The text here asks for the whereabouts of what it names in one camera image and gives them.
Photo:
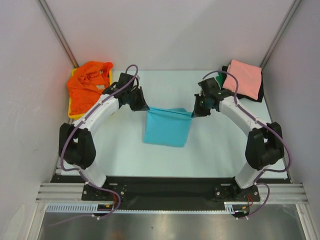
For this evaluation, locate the white slotted cable duct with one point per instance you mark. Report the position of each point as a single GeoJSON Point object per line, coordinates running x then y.
{"type": "Point", "coordinates": [104, 208]}

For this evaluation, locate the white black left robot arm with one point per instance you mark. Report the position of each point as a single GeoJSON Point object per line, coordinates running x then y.
{"type": "Point", "coordinates": [76, 148]}

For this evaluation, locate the folded green t shirt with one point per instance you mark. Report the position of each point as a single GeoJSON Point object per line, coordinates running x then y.
{"type": "Point", "coordinates": [220, 78]}

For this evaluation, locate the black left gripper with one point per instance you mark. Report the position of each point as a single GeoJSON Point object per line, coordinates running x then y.
{"type": "Point", "coordinates": [141, 105]}

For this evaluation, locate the light blue t shirt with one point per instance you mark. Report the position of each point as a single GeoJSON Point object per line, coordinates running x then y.
{"type": "Point", "coordinates": [167, 127]}

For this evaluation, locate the folded black t shirt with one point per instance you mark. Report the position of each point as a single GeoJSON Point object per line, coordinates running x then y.
{"type": "Point", "coordinates": [260, 93]}

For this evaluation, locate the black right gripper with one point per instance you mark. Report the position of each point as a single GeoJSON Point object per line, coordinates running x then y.
{"type": "Point", "coordinates": [199, 104]}

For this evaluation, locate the black mounting base plate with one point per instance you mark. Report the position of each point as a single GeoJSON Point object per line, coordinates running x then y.
{"type": "Point", "coordinates": [165, 193]}

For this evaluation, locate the beige t shirt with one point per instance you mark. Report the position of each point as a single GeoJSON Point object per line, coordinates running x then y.
{"type": "Point", "coordinates": [100, 87]}

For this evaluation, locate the orange t shirt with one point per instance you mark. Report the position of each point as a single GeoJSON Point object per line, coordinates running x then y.
{"type": "Point", "coordinates": [81, 86]}

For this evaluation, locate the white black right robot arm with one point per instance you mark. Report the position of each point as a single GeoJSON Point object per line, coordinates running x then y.
{"type": "Point", "coordinates": [264, 146]}

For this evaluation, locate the folded pink t shirt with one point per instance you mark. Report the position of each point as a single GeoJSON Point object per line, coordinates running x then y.
{"type": "Point", "coordinates": [249, 79]}

